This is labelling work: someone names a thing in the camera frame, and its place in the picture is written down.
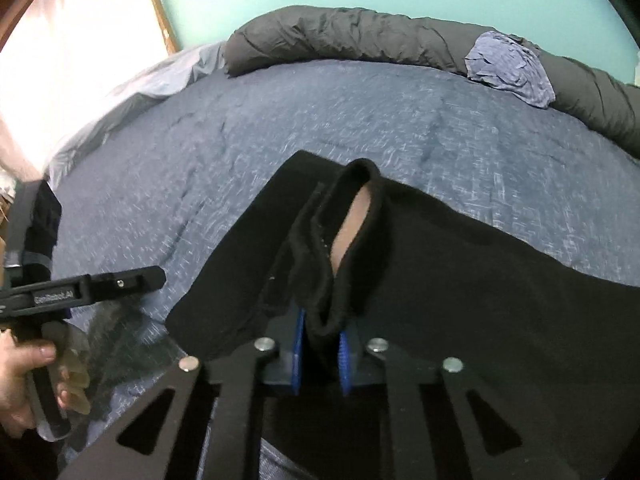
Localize light grey bed cover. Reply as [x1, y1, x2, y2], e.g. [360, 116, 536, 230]
[45, 42, 231, 186]

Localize purple checked shorts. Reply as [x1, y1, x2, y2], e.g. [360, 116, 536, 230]
[465, 31, 557, 110]

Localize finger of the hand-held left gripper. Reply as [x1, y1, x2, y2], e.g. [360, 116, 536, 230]
[89, 266, 167, 306]

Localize bed with blue sheet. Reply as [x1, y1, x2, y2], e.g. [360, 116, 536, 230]
[42, 57, 640, 480]

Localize grey rolled duvet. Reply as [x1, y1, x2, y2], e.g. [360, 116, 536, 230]
[222, 4, 640, 161]

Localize pink curtain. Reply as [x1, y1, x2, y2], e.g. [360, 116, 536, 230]
[0, 0, 173, 181]

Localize wooden window frame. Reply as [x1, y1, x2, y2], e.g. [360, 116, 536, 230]
[144, 0, 178, 56]

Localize person's left hand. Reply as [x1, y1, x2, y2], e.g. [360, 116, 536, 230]
[0, 341, 92, 438]

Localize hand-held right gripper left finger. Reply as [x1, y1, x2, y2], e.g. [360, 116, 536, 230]
[57, 310, 307, 480]

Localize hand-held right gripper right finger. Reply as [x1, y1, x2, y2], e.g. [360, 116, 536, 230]
[337, 327, 583, 480]

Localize black pants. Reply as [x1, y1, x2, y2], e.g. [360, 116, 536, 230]
[165, 150, 640, 480]

